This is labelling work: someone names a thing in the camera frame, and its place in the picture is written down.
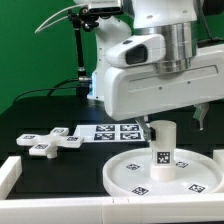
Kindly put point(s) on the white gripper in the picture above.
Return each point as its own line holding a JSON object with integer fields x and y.
{"x": 139, "y": 91}

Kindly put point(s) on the white round table top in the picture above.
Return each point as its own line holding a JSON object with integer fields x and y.
{"x": 128, "y": 174}

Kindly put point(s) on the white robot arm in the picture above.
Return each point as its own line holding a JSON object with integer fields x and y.
{"x": 175, "y": 20}

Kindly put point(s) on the white right fence block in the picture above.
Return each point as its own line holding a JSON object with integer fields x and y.
{"x": 218, "y": 156}

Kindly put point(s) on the white fence block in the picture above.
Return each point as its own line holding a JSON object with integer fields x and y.
{"x": 218, "y": 156}
{"x": 9, "y": 174}

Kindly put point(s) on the white marker tag plate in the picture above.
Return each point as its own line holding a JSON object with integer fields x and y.
{"x": 110, "y": 133}

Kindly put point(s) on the white cross-shaped table base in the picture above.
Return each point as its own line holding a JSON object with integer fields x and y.
{"x": 47, "y": 145}

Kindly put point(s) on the white left fence block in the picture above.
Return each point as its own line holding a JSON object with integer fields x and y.
{"x": 9, "y": 174}

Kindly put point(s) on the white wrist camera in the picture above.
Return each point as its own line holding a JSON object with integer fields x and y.
{"x": 137, "y": 50}

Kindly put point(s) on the white front fence rail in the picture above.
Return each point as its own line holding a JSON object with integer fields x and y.
{"x": 108, "y": 210}

